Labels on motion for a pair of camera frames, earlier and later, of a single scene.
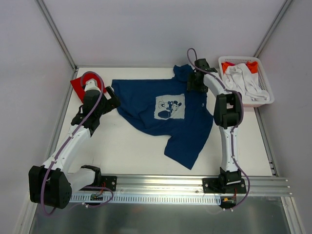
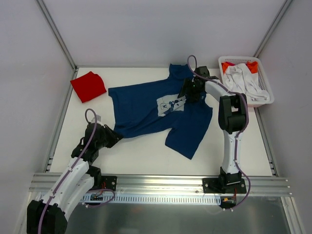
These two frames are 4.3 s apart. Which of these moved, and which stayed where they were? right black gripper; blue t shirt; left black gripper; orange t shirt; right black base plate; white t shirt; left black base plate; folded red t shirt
Moved: blue t shirt; left black gripper; right black gripper
Stayed: white t shirt; folded red t shirt; orange t shirt; right black base plate; left black base plate
